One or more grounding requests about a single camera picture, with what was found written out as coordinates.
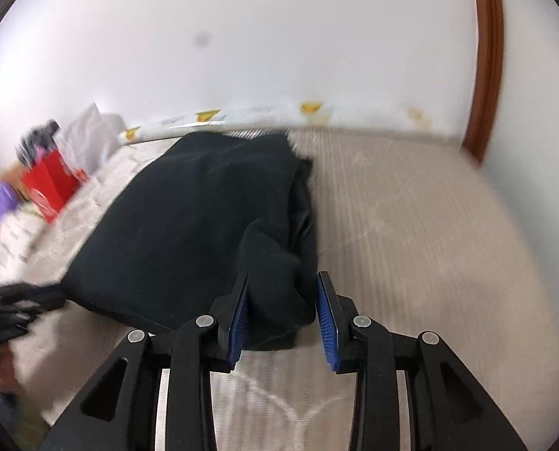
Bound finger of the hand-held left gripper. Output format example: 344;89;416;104
0;281;67;313

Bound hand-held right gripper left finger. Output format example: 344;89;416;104
39;272;251;451

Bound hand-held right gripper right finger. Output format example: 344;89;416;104
317;271;530;451

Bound black t-shirt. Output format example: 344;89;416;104
61;132;319;352

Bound purple thing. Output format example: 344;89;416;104
0;183;20;221

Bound red bag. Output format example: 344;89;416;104
20;153;89;224

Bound dark cloth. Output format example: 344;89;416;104
17;120;60;166

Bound white plastic bag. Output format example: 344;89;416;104
56;102;125;174

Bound white pillow with yellow pattern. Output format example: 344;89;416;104
120;98;435;144

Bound brown wooden door frame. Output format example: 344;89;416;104
460;0;505;166

